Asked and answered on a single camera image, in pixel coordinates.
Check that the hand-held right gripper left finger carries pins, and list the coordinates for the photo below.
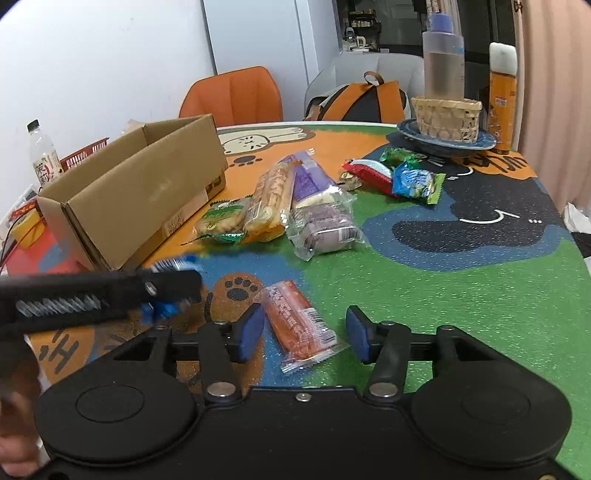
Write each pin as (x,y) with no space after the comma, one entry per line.
(249,333)

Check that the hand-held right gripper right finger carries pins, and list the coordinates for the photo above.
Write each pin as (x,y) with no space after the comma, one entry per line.
(358,334)

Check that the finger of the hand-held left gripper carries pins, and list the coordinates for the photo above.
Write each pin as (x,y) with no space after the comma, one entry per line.
(171,286)

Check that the orange sausage packet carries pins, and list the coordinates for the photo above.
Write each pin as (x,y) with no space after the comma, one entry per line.
(295,323)

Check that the green cookie packet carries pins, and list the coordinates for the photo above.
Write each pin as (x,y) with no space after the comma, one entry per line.
(221,221)

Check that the brown cardboard box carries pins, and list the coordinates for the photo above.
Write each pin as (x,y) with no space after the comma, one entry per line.
(138,194)

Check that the clear packet of purple buns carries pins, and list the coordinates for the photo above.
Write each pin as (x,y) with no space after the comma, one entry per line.
(323,230)

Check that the yellow biscuit packet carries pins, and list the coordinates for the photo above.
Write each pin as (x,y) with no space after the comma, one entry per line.
(272,198)

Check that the small beige snack packet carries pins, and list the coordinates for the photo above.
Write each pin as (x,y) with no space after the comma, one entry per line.
(349,180)

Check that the red snack packet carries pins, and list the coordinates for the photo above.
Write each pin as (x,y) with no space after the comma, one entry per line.
(369,173)

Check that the snack packets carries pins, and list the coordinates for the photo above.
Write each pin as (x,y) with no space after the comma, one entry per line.
(309,180)

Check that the blue and green snack packet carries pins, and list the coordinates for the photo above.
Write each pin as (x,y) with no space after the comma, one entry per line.
(415,182)

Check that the person's left hand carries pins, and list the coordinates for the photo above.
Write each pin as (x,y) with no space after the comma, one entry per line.
(14,454)

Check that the yellow tape roll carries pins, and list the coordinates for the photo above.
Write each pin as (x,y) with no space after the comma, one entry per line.
(27,228)

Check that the cartoon cat table mat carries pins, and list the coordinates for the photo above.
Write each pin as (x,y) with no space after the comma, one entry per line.
(438,286)

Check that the clear drink bottle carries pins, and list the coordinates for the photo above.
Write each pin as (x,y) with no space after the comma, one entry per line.
(44,157)

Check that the red plastic basket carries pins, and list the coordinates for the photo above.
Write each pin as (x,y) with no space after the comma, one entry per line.
(85,154)

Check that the green candy packet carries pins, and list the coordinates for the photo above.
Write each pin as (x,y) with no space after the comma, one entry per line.
(392,157)

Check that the orange chair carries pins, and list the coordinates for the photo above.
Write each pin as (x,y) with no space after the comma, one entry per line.
(231,97)

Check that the blue glass plate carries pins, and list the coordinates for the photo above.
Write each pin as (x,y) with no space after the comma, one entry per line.
(415,136)

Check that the orange and black backpack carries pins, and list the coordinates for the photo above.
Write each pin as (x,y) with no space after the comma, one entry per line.
(364,104)

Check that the woven bamboo basket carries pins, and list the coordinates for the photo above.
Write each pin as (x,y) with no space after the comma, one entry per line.
(445,120)

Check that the white plastic bag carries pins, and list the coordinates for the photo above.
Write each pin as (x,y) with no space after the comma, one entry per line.
(577,219)

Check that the orange spray can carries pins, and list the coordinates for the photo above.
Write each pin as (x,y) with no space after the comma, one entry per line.
(503,101)

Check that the frosted bottle with purple cap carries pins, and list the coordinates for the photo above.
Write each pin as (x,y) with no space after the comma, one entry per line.
(443,64)

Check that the white countertop appliance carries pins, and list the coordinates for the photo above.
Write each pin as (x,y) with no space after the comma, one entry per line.
(355,40)

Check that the pink curtain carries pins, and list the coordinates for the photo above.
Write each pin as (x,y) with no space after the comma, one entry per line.
(554,92)

